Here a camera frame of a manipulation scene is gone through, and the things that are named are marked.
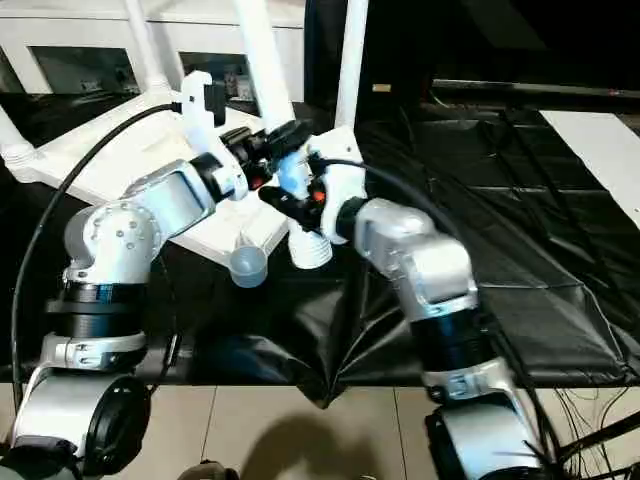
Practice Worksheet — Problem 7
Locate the white plastic table leg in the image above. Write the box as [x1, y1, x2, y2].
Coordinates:
[233, 0, 335, 271]
[124, 0, 171, 94]
[332, 0, 370, 134]
[0, 107, 36, 161]

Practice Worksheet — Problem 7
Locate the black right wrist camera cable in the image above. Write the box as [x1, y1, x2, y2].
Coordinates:
[312, 158, 561, 461]

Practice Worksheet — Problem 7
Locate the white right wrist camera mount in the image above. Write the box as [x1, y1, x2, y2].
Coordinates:
[304, 127, 366, 246]

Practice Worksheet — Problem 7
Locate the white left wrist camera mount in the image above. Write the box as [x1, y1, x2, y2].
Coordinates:
[179, 71, 249, 201]

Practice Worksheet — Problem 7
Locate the black floor cable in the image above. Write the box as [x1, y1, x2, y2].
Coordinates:
[554, 384, 640, 480]

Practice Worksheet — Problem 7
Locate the white side board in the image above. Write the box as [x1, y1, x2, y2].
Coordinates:
[539, 110, 640, 229]

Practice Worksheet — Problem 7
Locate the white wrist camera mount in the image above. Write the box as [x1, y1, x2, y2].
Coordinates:
[304, 127, 366, 246]
[179, 71, 249, 201]

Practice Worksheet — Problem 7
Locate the long black bar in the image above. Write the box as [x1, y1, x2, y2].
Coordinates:
[432, 79, 640, 99]

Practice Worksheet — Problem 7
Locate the white glass-door cabinet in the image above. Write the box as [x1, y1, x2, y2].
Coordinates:
[0, 0, 307, 104]

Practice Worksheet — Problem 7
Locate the black work mat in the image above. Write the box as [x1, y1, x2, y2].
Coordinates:
[0, 89, 640, 409]

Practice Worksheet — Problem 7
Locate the white plastic table top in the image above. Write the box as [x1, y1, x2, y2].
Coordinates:
[0, 89, 361, 291]

